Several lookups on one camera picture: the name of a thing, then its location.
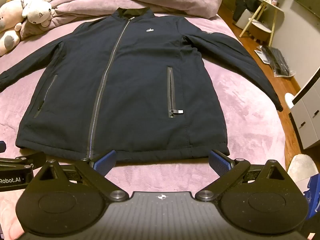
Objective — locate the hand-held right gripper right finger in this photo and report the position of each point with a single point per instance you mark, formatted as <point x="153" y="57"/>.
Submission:
<point x="220" y="163"/>

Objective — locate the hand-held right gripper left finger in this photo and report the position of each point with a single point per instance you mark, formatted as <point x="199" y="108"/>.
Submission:
<point x="105" y="162"/>

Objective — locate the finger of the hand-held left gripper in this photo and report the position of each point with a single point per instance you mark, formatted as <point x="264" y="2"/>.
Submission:
<point x="27" y="160"/>
<point x="2" y="147"/>

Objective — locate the dark navy zip jacket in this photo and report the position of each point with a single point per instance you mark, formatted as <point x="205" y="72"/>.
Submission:
<point x="130" y="85"/>

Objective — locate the person's left hand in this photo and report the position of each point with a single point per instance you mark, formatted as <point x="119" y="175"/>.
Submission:
<point x="10" y="226"/>

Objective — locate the purple bed sheet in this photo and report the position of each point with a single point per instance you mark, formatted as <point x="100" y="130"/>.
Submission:
<point x="250" y="120"/>

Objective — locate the white slipper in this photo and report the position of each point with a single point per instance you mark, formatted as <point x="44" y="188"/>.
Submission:
<point x="302" y="167"/>

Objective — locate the white drawer cabinet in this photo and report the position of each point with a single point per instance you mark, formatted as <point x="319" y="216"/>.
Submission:
<point x="306" y="120"/>

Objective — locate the black keyboard in plastic bag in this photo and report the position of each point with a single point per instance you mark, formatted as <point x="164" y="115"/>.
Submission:
<point x="277" y="60"/>

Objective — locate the pink plush bear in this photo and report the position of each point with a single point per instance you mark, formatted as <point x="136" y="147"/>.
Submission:
<point x="8" y="27"/>

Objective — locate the white round stool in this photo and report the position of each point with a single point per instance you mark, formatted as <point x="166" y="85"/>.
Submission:
<point x="260" y="30"/>

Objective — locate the white plush toy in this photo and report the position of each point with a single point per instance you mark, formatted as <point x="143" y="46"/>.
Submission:
<point x="37" y="5"/>

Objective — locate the black clothing heap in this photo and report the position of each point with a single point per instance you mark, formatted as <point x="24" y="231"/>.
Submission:
<point x="243" y="8"/>

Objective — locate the yellow-legged side table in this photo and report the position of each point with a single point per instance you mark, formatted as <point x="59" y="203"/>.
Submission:
<point x="265" y="12"/>

